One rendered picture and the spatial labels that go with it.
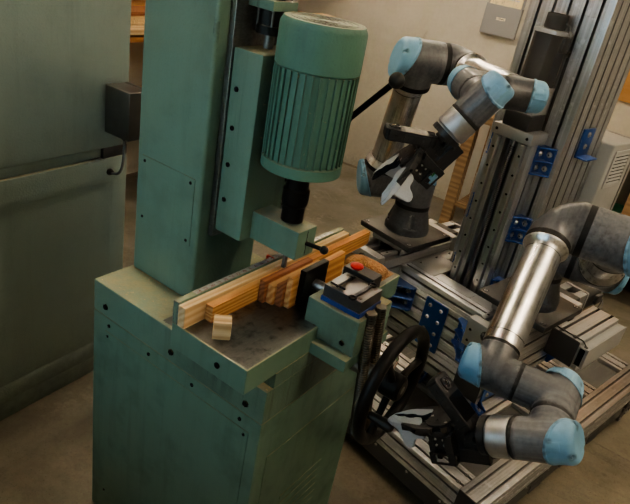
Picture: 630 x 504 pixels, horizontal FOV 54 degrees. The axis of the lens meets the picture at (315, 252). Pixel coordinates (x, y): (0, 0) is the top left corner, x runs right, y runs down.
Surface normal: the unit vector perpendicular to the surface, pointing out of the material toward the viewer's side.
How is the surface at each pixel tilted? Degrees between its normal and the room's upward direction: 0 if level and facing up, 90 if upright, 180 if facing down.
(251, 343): 0
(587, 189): 90
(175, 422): 90
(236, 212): 90
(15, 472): 0
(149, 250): 90
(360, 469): 0
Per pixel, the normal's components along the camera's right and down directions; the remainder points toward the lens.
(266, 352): 0.17, -0.88
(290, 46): -0.64, 0.25
